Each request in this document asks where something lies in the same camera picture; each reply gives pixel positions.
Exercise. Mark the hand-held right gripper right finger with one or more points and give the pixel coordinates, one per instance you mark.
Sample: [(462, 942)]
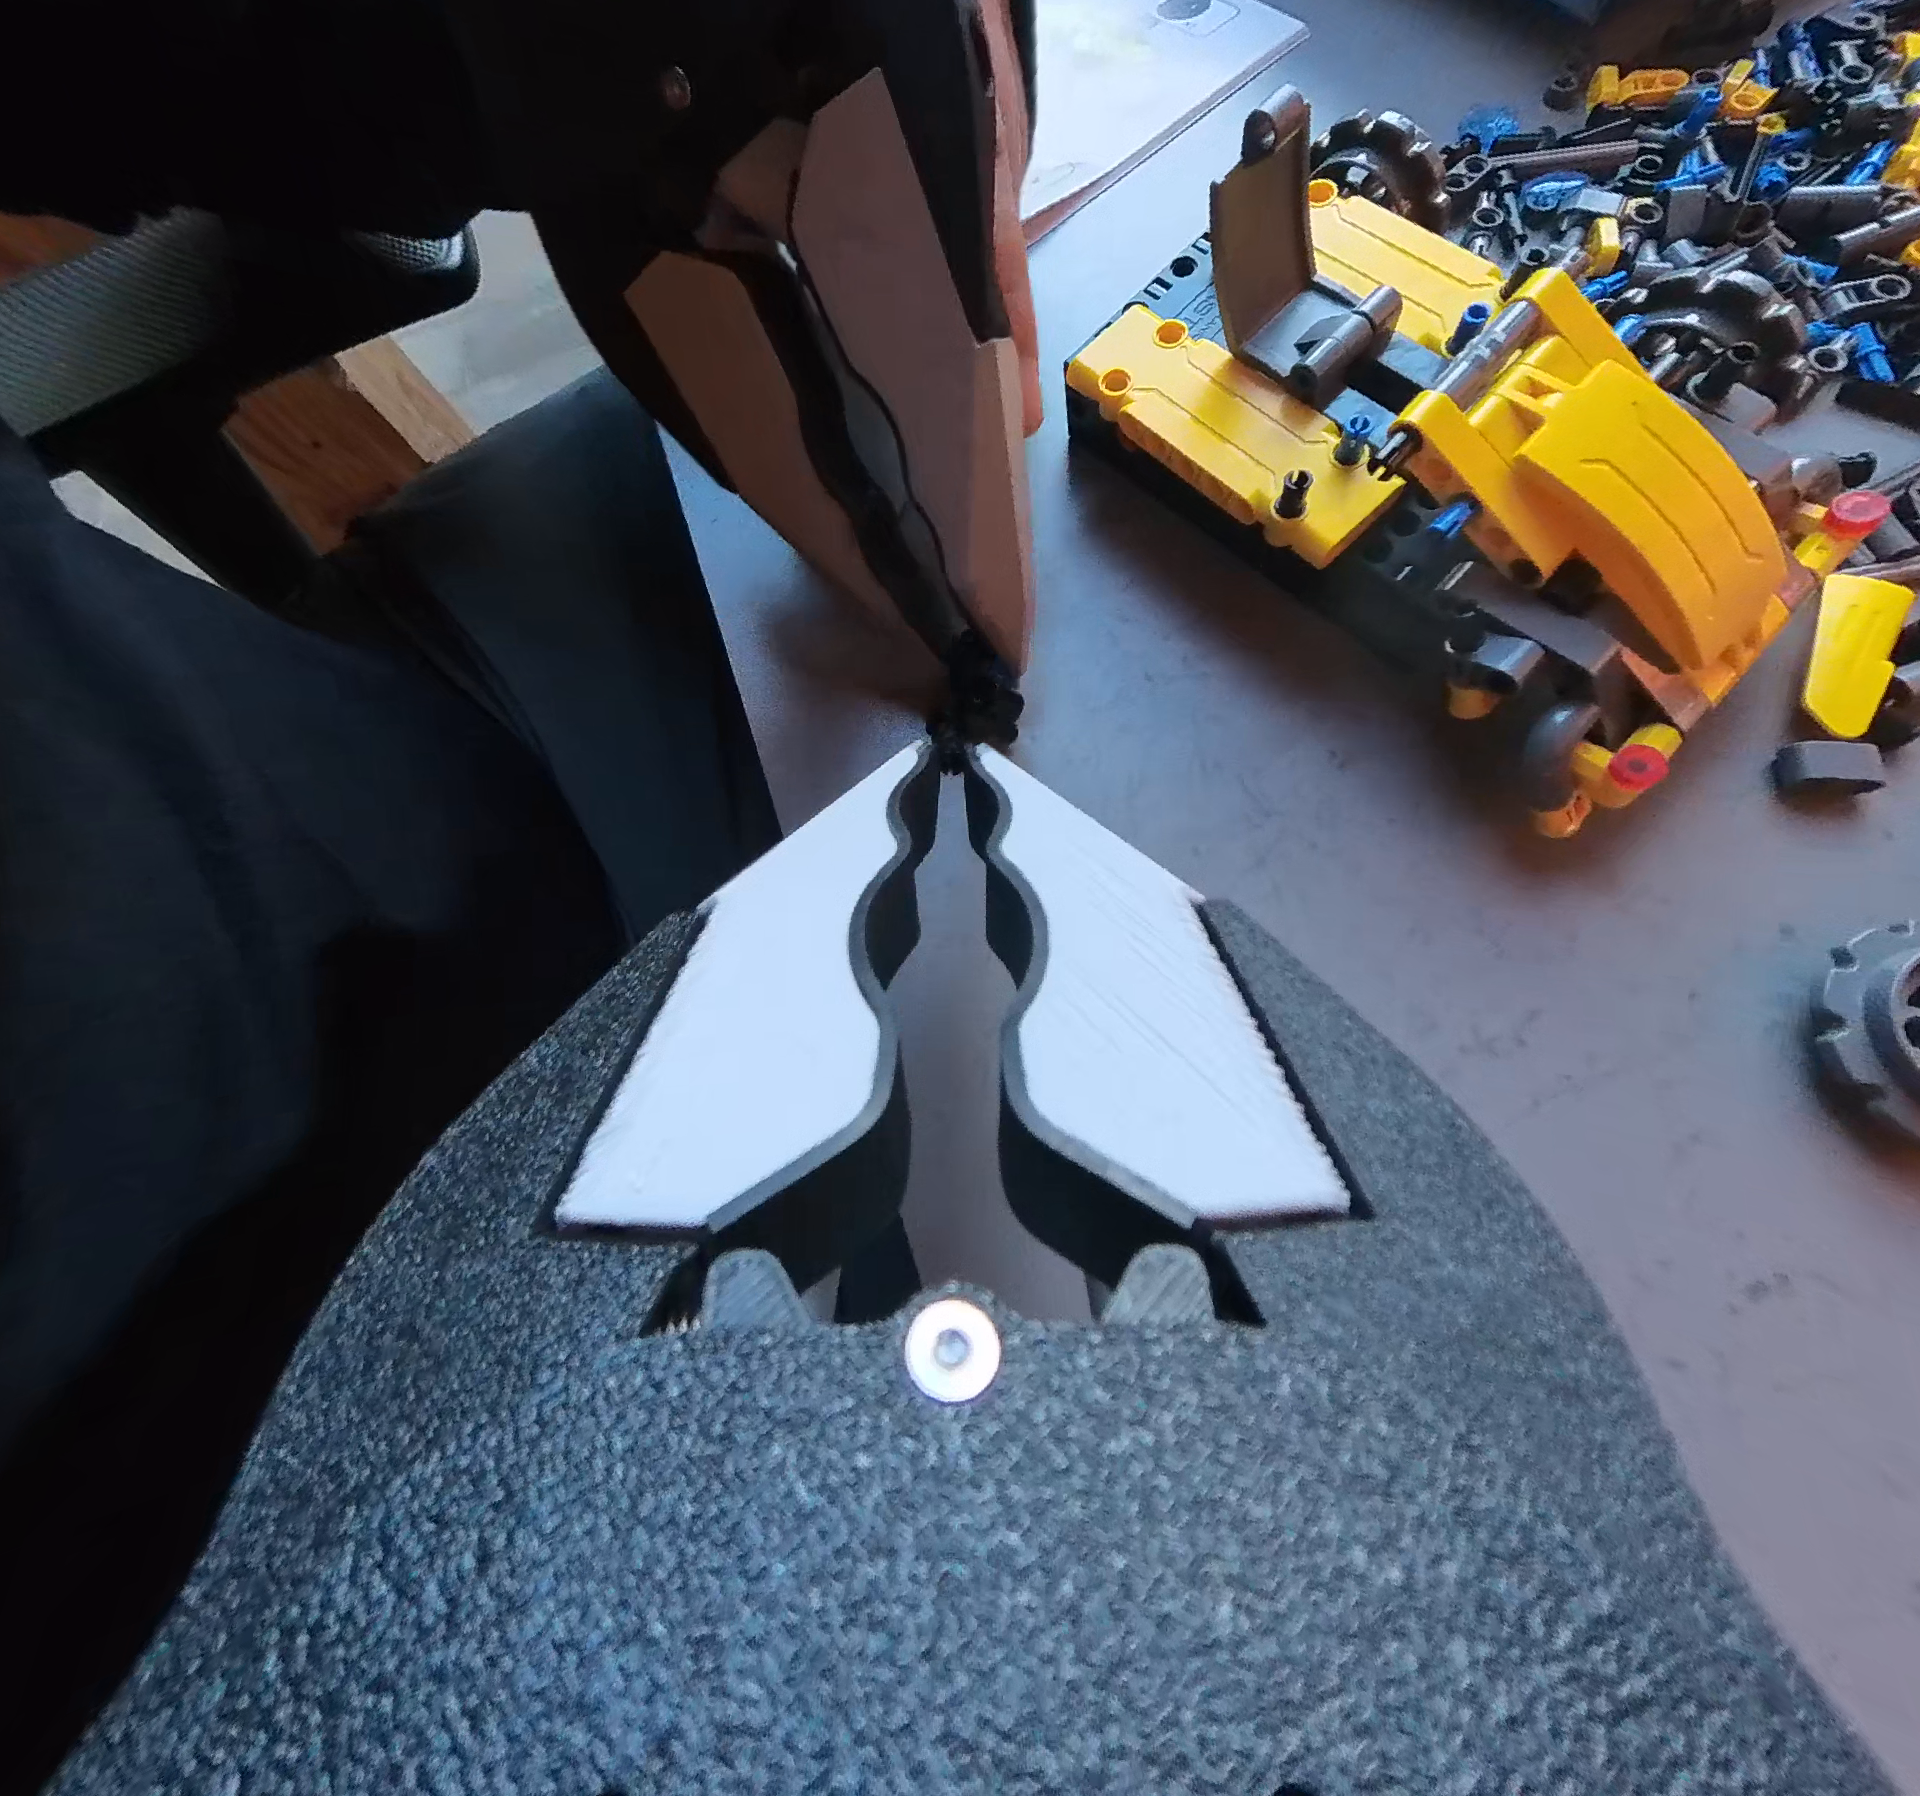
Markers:
[(1171, 1060)]

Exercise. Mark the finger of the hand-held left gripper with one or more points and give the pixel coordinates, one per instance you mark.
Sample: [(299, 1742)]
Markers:
[(930, 370), (765, 386)]

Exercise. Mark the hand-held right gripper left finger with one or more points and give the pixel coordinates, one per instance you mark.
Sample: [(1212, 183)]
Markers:
[(737, 1060)]

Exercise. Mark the black connector cluster blue pin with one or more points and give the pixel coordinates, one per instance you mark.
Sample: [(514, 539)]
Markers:
[(975, 701)]

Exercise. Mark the grey desk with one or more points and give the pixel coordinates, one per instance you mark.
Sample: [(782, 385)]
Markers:
[(1351, 925)]

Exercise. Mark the person's left hand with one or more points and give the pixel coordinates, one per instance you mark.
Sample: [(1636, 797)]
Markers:
[(1021, 177)]

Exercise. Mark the wooden beam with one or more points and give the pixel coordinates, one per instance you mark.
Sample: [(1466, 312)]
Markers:
[(374, 431)]

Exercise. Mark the open instruction booklet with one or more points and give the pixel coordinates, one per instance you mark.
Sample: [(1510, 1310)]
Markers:
[(1139, 25)]

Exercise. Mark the black sprocket wheel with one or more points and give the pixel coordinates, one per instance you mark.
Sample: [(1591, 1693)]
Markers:
[(1712, 309), (1381, 160)]

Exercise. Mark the yellow toy vehicle model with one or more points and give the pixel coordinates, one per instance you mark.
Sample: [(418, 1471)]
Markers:
[(1619, 477)]

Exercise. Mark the grey sprocket wheel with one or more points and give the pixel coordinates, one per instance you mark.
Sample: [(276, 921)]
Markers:
[(1875, 1031)]

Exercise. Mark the small grey curved brick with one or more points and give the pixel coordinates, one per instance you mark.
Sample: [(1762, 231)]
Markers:
[(1831, 769)]

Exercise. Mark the yellow curved panel brick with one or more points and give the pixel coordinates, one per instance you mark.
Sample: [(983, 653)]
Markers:
[(1852, 649)]

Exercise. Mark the pile of loose building bricks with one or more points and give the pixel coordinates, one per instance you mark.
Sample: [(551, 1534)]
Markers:
[(1726, 177)]

